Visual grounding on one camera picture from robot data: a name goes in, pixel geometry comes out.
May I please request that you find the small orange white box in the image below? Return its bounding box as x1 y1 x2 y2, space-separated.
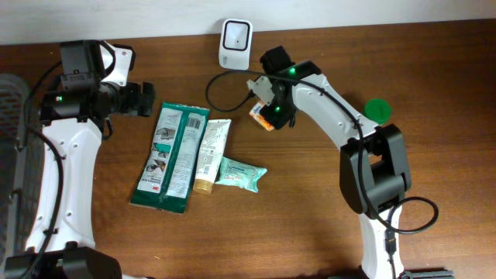
249 100 274 132

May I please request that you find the green white 3M pouch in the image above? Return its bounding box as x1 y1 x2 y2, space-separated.
130 102 210 214

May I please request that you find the white Pantene conditioner tube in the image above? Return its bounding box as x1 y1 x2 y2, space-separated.
193 119 232 194

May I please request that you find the teal wet wipes pack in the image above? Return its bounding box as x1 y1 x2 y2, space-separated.
215 157 267 193

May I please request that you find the green lid glass jar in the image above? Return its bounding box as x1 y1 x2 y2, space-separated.
363 98 392 125

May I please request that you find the left black and white arm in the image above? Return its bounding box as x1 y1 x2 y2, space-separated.
3 40 156 278

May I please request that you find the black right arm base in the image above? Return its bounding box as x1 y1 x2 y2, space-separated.
329 267 455 279

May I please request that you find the right black and white arm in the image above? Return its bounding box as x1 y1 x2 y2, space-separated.
254 46 412 278

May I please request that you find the white barcode scanner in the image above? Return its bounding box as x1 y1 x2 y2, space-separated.
219 19 253 70

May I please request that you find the grey plastic mesh basket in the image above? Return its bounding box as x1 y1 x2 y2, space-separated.
1 74 43 270

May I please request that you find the left black cable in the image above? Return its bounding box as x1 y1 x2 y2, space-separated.
15 61 65 279

